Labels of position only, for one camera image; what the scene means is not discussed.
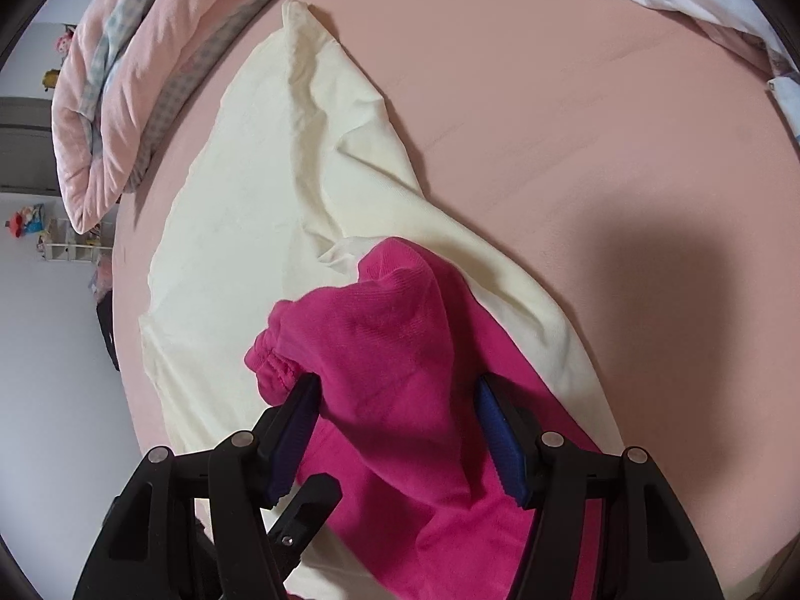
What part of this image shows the cream and pink sweatshirt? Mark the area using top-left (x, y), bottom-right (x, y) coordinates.
top-left (138, 0), bottom-right (626, 600)

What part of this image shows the colourful wall doll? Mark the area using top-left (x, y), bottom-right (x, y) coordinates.
top-left (6, 203), bottom-right (48, 239)

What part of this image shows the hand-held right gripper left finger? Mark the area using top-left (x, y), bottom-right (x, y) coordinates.
top-left (71, 373), bottom-right (323, 600)

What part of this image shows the pink plush toy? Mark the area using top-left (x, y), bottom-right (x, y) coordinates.
top-left (53, 23), bottom-right (79, 67)

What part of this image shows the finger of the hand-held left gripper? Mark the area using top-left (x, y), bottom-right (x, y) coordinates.
top-left (265, 473), bottom-right (344, 584)

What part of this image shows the white shelf rack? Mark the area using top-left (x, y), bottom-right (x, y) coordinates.
top-left (37, 218), bottom-right (117, 264)

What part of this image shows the grey door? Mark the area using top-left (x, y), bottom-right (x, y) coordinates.
top-left (0, 96), bottom-right (64, 195)

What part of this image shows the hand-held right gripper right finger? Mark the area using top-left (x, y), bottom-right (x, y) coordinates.
top-left (473, 373), bottom-right (726, 600)

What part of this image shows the pink printed quilt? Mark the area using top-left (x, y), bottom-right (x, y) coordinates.
top-left (51, 0), bottom-right (342, 235)

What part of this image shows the black bag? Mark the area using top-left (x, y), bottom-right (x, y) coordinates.
top-left (93, 296), bottom-right (123, 373)

